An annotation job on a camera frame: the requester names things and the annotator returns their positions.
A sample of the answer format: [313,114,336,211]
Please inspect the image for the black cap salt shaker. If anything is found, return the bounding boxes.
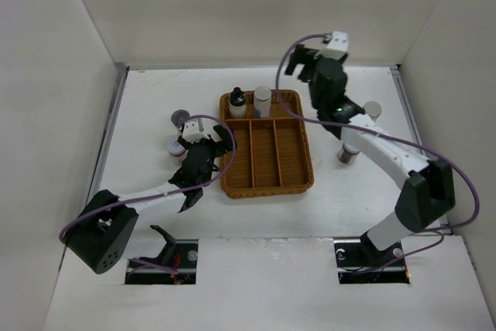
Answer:
[229,87,246,119]

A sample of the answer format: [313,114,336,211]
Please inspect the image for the blue label bead jar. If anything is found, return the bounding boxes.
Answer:
[253,86,272,119]
[363,101,382,121]

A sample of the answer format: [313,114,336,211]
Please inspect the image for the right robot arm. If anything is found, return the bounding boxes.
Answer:
[285,44,455,266]

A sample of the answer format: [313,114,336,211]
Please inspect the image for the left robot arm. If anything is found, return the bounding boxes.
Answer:
[59,116,237,274]

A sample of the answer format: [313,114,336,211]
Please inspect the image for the red label sauce jar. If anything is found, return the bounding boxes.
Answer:
[166,139,187,159]

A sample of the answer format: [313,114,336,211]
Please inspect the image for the black top glass grinder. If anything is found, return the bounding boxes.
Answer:
[170,109,191,131]

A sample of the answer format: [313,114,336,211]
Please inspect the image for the brown wicker divided tray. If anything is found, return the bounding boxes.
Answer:
[219,90,314,199]

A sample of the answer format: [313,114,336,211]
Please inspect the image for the silver lid dark spice jar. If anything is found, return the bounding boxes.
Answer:
[337,143,360,164]

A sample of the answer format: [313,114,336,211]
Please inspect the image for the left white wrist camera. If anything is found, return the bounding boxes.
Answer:
[181,119,207,143]

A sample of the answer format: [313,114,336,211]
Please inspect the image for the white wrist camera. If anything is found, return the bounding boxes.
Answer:
[321,31,349,60]
[181,119,207,143]

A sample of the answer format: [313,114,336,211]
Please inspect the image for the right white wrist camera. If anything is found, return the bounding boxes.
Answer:
[321,31,349,60]

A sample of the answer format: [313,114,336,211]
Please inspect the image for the right aluminium table rail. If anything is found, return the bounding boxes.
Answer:
[390,64,443,208]

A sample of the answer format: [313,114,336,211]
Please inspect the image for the aluminium table rail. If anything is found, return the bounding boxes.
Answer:
[75,62,129,238]
[390,64,443,208]

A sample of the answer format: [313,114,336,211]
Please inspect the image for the left aluminium table rail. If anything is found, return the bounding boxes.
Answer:
[75,62,129,238]

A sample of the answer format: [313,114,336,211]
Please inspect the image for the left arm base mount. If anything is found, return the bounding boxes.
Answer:
[124,225,199,285]

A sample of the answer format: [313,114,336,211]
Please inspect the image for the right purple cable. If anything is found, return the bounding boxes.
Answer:
[274,33,481,276]

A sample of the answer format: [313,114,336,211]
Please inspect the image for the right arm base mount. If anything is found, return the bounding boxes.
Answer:
[333,236,410,284]

